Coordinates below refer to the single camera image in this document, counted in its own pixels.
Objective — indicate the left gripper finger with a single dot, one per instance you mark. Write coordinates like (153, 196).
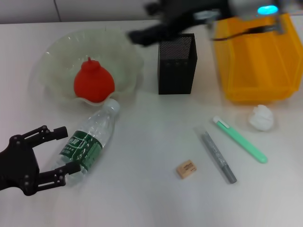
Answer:
(59, 173)
(47, 133)

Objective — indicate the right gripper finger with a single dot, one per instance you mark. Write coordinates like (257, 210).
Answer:
(157, 7)
(149, 35)

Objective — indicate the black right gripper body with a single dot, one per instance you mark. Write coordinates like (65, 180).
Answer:
(184, 14)

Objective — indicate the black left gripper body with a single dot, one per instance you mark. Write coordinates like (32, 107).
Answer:
(19, 165)

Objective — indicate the clear green-label water bottle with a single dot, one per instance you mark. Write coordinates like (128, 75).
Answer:
(94, 132)

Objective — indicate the tan eraser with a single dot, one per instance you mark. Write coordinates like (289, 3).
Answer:
(186, 169)

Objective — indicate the white paper ball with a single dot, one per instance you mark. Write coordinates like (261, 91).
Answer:
(261, 118)

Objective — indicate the green pen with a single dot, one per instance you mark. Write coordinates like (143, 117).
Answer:
(236, 138)

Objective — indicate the grey marker pen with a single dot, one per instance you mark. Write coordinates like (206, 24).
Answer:
(217, 156)

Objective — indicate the black mesh pen holder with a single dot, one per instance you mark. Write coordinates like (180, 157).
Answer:
(177, 78)

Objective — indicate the orange fruit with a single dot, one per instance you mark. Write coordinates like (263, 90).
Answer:
(94, 80)

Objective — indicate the translucent wavy fruit plate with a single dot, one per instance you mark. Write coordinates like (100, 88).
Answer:
(71, 47)

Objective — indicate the yellow plastic storage bin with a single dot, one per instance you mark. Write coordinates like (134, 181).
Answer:
(260, 71)

